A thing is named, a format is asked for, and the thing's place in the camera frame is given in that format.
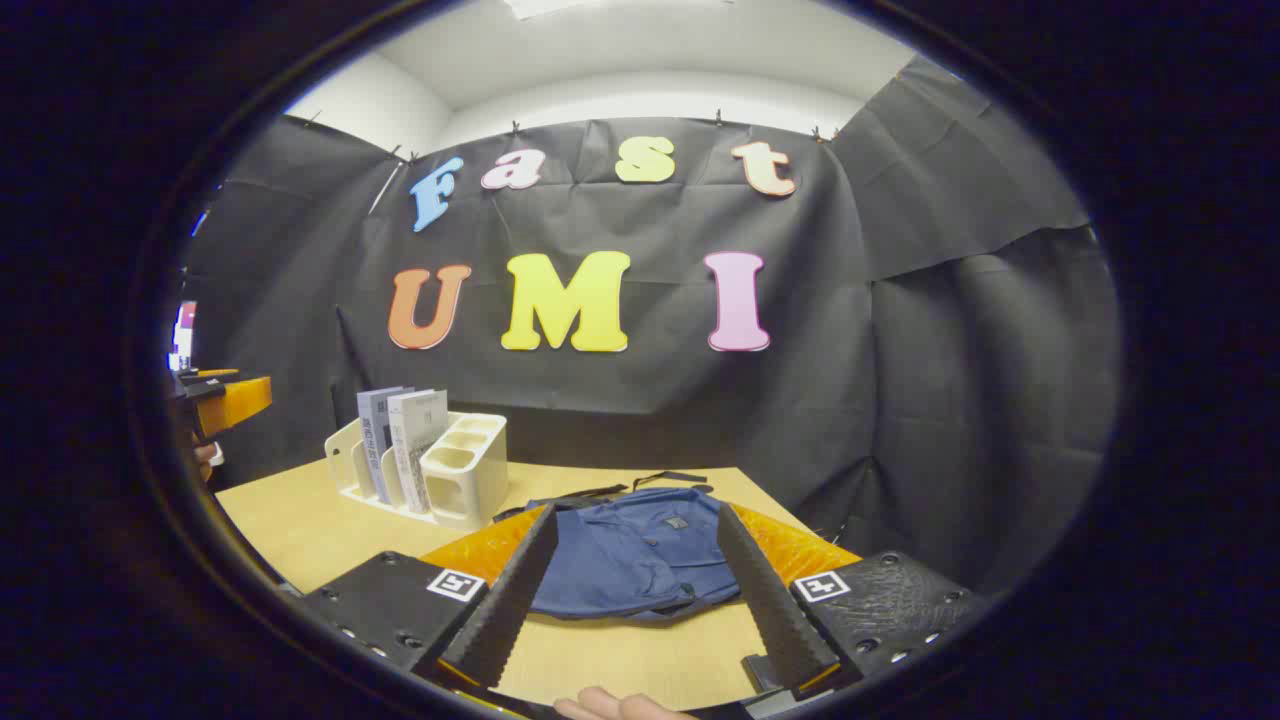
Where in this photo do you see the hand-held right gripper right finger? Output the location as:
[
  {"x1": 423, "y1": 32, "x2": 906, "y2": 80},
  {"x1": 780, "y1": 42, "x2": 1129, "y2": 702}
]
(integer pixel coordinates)
[{"x1": 715, "y1": 502, "x2": 988, "y2": 701}]

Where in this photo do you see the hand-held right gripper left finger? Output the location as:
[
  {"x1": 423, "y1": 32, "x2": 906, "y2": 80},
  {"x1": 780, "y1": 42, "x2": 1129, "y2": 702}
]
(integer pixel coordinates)
[{"x1": 300, "y1": 503, "x2": 559, "y2": 691}]

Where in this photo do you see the cream plastic bookshelf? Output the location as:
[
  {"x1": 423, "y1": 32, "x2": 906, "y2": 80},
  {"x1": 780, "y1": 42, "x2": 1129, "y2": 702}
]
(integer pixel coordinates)
[{"x1": 323, "y1": 412, "x2": 509, "y2": 529}]

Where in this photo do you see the blue schoolbag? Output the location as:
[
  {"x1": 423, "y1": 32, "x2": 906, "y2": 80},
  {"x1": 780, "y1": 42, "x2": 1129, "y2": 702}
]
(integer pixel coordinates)
[{"x1": 492, "y1": 470, "x2": 746, "y2": 623}]

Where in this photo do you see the light grey book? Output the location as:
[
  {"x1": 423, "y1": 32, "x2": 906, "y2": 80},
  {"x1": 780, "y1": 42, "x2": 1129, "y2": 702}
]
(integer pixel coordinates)
[{"x1": 385, "y1": 389, "x2": 451, "y2": 516}]

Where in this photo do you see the black backdrop cloth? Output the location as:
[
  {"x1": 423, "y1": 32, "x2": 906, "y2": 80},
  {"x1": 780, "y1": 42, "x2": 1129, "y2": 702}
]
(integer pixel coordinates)
[{"x1": 185, "y1": 55, "x2": 1121, "y2": 591}]

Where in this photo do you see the ceiling light panel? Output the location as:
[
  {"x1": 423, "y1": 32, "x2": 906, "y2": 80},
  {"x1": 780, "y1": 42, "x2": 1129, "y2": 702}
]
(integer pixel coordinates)
[{"x1": 500, "y1": 0, "x2": 741, "y2": 21}]

